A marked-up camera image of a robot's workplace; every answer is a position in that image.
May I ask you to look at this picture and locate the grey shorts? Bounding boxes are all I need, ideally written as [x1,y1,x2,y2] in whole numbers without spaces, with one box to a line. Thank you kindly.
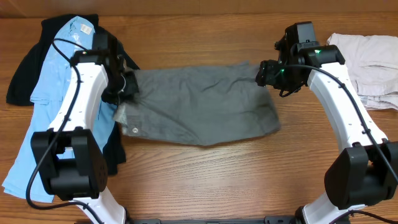
[114,63,280,146]

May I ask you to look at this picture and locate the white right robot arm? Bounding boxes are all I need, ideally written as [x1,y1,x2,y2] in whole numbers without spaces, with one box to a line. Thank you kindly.
[256,22,397,224]

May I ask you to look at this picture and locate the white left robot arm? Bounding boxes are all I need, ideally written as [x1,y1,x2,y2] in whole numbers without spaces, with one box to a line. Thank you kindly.
[25,33,139,224]

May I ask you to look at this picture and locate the light blue shirt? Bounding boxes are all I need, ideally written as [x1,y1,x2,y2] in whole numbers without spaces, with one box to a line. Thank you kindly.
[2,14,117,203]

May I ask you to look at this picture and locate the beige folded shorts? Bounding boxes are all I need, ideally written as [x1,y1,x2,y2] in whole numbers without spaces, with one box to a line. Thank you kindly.
[326,33,397,110]

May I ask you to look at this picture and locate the black garment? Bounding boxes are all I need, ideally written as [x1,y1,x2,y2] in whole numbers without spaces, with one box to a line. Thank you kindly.
[6,14,126,175]

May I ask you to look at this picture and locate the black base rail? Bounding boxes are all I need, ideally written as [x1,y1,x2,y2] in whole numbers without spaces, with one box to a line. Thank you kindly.
[133,215,305,224]

